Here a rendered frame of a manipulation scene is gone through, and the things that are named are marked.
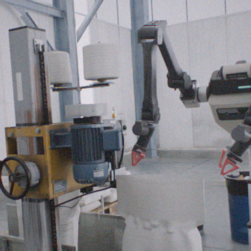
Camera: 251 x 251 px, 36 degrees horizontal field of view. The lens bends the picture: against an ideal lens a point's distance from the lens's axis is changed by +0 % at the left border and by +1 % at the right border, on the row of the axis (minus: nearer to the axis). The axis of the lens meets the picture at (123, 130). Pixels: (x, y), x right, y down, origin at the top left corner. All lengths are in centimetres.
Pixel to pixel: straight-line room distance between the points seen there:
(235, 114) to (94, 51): 83
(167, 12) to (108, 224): 884
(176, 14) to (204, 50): 128
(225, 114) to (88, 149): 83
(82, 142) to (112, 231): 100
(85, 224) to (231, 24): 820
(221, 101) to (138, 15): 894
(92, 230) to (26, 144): 102
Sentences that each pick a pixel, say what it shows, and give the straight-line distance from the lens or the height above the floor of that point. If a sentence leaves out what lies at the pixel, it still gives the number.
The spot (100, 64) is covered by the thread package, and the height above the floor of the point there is 159.
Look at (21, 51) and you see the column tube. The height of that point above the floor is 166.
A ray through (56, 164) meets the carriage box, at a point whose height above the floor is 117.
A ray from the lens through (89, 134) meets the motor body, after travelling 157.
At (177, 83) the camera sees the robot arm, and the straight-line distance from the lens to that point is 201.
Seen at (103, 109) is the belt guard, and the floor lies 139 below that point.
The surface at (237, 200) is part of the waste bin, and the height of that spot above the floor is 43.
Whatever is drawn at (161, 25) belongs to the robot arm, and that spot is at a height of 175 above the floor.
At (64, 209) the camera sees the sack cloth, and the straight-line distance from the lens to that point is 216.
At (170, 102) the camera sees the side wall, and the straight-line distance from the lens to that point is 1053.
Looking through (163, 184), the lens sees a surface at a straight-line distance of 180.
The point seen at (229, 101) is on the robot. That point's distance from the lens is 206.
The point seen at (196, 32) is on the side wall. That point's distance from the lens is 1040.
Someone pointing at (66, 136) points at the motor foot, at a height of 129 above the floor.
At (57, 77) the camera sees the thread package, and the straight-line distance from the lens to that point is 186.
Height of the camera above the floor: 138
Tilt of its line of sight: 3 degrees down
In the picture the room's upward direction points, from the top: 4 degrees counter-clockwise
